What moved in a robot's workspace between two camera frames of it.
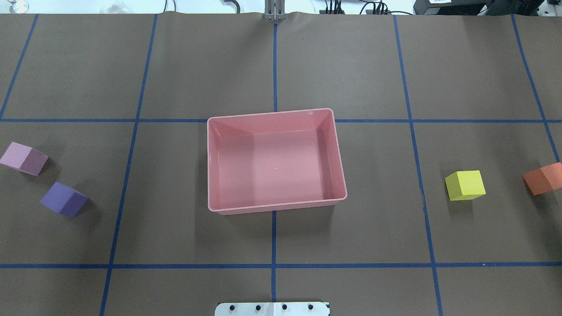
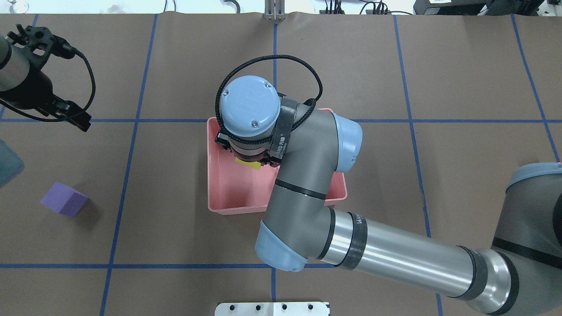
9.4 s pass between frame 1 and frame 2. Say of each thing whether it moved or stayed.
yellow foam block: moved
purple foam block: stayed
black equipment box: stayed
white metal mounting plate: stayed
